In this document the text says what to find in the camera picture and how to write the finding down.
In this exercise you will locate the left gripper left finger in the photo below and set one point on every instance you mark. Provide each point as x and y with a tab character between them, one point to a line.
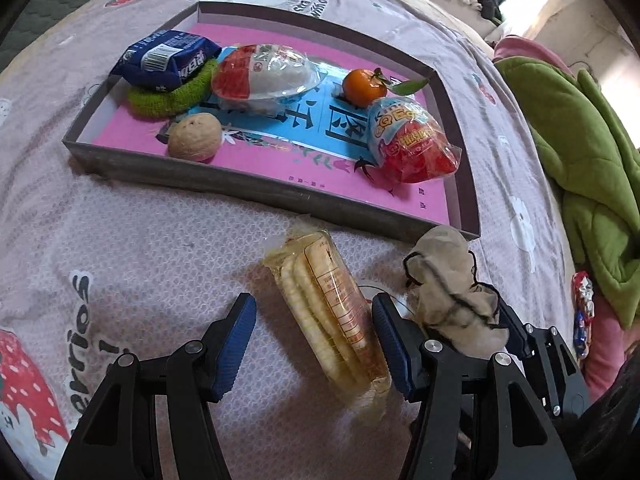
116	437

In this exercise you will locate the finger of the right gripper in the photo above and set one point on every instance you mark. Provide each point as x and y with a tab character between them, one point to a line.
508	319

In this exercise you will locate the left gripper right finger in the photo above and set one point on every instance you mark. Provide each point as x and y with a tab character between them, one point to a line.
478	419

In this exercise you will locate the cracker pack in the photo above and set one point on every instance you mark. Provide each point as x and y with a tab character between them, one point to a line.
333	315

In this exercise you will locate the red surprise egg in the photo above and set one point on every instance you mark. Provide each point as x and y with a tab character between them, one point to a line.
407	143

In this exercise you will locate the orange tangerine with leaf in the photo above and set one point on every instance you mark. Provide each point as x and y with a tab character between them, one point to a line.
362	87

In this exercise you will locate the walnut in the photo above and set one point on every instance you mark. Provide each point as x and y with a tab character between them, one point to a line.
197	138

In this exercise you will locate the red white candy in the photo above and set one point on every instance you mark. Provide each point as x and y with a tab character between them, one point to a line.
264	78

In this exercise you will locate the blue snack packet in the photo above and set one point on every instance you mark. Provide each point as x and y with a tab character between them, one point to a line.
165	60

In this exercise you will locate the small snack wrappers pile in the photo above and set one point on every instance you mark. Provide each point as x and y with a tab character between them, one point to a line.
582	294

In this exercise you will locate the shallow grey cardboard box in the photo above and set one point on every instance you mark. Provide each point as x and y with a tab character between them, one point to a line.
107	139

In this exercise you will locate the green fleece blanket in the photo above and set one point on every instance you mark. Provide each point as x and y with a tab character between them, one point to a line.
585	149

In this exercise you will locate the pink pillow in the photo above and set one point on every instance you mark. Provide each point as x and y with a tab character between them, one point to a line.
512	46

